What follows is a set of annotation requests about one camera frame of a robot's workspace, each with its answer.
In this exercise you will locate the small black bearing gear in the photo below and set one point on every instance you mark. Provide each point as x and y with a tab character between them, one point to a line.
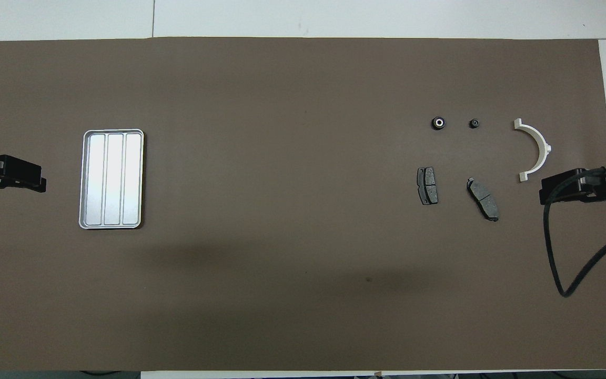
474	123

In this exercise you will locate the black gear with white hub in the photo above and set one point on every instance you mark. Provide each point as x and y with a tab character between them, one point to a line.
438	122

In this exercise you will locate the silver metal tray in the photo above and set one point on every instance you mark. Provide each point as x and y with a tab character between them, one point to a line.
113	179

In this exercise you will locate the long dark brake pad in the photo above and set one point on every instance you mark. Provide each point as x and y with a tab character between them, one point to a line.
483	199

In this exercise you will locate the short dark brake pad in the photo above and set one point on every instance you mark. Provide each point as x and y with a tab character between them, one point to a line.
427	185

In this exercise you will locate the brown table mat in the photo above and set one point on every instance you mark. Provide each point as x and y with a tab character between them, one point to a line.
303	158

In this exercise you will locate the white semicircular plastic bracket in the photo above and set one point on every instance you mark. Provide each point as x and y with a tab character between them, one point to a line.
543	149

